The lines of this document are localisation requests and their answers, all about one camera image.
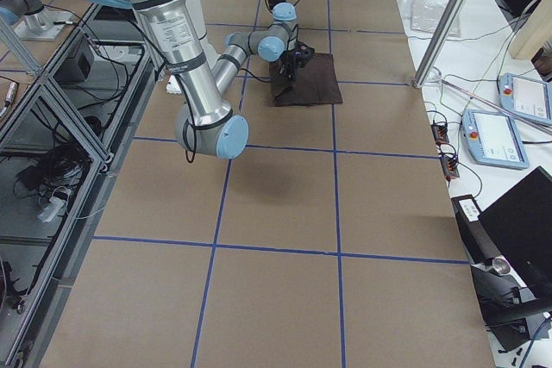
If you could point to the brown t-shirt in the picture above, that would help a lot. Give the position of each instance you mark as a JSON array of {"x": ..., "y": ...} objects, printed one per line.
[{"x": 315, "y": 84}]

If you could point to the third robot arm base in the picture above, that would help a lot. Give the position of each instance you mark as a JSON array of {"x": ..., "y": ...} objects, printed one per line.
[{"x": 34, "y": 21}]

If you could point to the clear plastic bag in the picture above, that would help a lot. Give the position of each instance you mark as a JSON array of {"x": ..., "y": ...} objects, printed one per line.
[{"x": 426, "y": 15}]

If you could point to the near blue teach pendant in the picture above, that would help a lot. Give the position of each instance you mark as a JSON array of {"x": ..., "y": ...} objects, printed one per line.
[{"x": 493, "y": 140}]

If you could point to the blue teach pendant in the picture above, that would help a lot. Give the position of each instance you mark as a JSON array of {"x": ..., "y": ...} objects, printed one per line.
[
  {"x": 493, "y": 140},
  {"x": 526, "y": 97}
]

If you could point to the far blue teach pendant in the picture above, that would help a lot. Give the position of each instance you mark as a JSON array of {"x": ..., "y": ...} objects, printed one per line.
[{"x": 526, "y": 97}]

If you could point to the wooden board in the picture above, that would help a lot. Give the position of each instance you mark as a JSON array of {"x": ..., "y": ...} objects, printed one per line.
[{"x": 535, "y": 32}]

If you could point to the black monitor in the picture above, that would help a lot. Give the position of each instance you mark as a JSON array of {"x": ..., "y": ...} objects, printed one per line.
[{"x": 519, "y": 225}]

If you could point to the black stand with metal cylinder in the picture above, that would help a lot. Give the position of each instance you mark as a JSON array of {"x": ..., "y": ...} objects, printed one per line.
[{"x": 505, "y": 305}]

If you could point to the aluminium frame post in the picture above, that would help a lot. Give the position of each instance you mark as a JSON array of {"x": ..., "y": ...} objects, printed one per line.
[{"x": 437, "y": 41}]

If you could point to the aluminium frame rail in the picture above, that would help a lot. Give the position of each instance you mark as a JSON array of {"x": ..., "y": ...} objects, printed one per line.
[{"x": 60, "y": 151}]

